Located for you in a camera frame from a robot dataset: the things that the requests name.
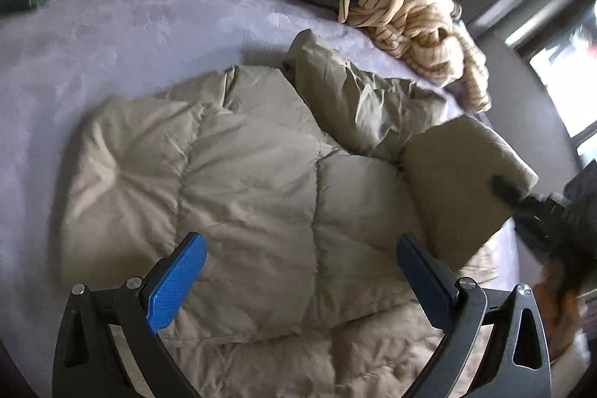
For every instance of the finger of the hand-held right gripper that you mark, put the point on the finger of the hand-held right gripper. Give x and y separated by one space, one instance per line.
508 192

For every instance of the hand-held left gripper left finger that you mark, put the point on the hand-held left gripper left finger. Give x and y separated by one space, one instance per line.
179 276

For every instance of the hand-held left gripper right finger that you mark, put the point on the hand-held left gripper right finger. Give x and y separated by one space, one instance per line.
427 281

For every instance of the beige puffer jacket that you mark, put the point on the beige puffer jacket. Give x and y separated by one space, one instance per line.
256 174

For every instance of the person's right hand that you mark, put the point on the person's right hand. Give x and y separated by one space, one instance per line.
557 309

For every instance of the window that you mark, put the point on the window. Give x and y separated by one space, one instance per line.
566 67

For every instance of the cream striped garment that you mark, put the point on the cream striped garment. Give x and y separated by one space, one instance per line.
419 29

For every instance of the lavender plush bed blanket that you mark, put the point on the lavender plush bed blanket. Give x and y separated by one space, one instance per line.
140 34

